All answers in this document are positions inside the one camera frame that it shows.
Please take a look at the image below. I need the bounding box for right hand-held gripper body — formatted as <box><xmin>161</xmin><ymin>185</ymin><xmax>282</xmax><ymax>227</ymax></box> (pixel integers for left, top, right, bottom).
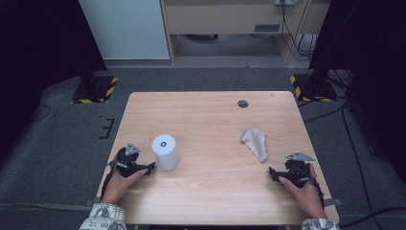
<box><xmin>284</xmin><ymin>151</ymin><xmax>316</xmax><ymax>189</ymax></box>

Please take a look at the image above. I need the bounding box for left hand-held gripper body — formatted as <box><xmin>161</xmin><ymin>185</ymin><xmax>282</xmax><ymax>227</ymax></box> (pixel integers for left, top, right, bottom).
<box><xmin>109</xmin><ymin>142</ymin><xmax>142</xmax><ymax>178</ymax></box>

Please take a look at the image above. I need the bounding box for white cylinder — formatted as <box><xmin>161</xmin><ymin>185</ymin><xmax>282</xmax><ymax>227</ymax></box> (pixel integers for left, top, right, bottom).
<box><xmin>151</xmin><ymin>133</ymin><xmax>181</xmax><ymax>173</ymax></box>

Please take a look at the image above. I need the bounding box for beige cloth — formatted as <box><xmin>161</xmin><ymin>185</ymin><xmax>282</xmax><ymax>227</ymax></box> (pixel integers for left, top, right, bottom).
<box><xmin>240</xmin><ymin>127</ymin><xmax>270</xmax><ymax>164</ymax></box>

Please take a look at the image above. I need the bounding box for person's right hand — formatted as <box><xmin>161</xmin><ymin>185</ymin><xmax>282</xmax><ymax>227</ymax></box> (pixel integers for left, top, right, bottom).
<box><xmin>278</xmin><ymin>165</ymin><xmax>327</xmax><ymax>219</ymax></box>

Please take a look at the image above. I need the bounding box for person's left hand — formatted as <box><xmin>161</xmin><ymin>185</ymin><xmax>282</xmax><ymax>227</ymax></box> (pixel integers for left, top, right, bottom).
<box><xmin>101</xmin><ymin>166</ymin><xmax>148</xmax><ymax>206</ymax></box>

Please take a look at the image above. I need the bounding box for grey tape piece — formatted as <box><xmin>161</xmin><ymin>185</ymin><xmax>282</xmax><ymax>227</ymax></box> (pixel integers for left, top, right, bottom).
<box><xmin>84</xmin><ymin>197</ymin><xmax>103</xmax><ymax>207</ymax></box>
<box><xmin>324</xmin><ymin>197</ymin><xmax>344</xmax><ymax>208</ymax></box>

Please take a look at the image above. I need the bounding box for black stand with striped base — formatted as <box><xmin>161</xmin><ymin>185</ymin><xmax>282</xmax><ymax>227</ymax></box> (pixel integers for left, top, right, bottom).
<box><xmin>289</xmin><ymin>72</ymin><xmax>339</xmax><ymax>104</ymax></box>
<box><xmin>71</xmin><ymin>74</ymin><xmax>120</xmax><ymax>104</ymax></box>

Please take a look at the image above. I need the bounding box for white cabinet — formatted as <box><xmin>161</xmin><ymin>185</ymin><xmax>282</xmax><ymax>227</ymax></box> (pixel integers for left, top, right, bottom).
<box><xmin>79</xmin><ymin>0</ymin><xmax>170</xmax><ymax>60</ymax></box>

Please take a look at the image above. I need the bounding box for dark curtain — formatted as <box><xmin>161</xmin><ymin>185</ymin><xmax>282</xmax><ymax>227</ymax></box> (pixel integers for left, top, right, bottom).
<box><xmin>0</xmin><ymin>0</ymin><xmax>108</xmax><ymax>161</ymax></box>
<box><xmin>308</xmin><ymin>0</ymin><xmax>406</xmax><ymax>184</ymax></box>

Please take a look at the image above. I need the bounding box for grey label on desk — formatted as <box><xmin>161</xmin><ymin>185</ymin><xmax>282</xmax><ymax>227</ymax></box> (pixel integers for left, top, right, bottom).
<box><xmin>254</xmin><ymin>23</ymin><xmax>282</xmax><ymax>34</ymax></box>

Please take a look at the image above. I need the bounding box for beige wooden desk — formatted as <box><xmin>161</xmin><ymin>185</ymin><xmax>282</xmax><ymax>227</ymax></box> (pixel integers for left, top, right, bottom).
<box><xmin>160</xmin><ymin>0</ymin><xmax>331</xmax><ymax>65</ymax></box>

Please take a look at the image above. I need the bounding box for left hand-held gripper cable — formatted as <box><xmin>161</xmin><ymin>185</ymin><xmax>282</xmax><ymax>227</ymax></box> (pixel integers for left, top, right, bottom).
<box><xmin>101</xmin><ymin>157</ymin><xmax>120</xmax><ymax>202</ymax></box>

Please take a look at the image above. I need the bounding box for hand-held gripper cable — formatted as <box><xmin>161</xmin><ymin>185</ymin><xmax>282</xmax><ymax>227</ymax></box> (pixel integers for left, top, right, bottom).
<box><xmin>101</xmin><ymin>157</ymin><xmax>120</xmax><ymax>202</ymax></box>
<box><xmin>300</xmin><ymin>165</ymin><xmax>326</xmax><ymax>207</ymax></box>

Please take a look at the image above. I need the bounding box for right hand-held gripper cable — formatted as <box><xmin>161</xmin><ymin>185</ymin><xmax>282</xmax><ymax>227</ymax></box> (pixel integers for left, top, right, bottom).
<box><xmin>300</xmin><ymin>165</ymin><xmax>326</xmax><ymax>207</ymax></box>

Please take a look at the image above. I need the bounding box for long black floor cable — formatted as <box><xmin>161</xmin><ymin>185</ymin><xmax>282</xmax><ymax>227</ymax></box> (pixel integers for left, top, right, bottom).
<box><xmin>341</xmin><ymin>104</ymin><xmax>385</xmax><ymax>230</ymax></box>

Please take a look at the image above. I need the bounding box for thick black floor cable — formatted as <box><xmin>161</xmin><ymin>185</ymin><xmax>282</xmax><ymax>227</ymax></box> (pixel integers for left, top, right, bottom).
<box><xmin>339</xmin><ymin>206</ymin><xmax>406</xmax><ymax>230</ymax></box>

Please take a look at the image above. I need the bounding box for thin black floor cable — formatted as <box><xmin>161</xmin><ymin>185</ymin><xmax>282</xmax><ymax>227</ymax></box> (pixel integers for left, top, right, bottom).
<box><xmin>31</xmin><ymin>103</ymin><xmax>53</xmax><ymax>123</ymax></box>

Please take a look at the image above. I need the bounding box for black hanging cable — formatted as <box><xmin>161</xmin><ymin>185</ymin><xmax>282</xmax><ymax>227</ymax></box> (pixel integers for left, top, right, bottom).
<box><xmin>281</xmin><ymin>3</ymin><xmax>313</xmax><ymax>62</ymax></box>

